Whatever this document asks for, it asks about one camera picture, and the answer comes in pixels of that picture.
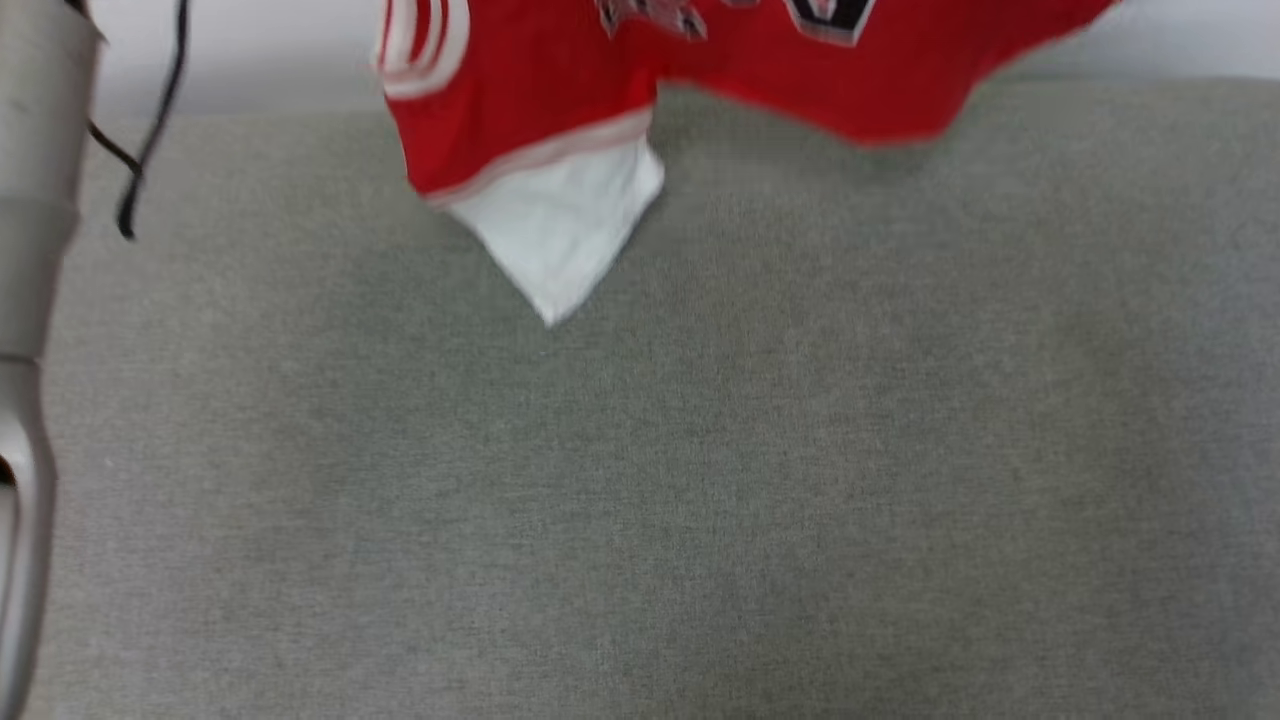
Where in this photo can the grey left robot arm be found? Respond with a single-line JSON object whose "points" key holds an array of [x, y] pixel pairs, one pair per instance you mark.
{"points": [[35, 150]]}

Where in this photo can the red and white jersey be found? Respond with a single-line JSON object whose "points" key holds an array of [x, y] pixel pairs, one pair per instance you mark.
{"points": [[520, 110]]}

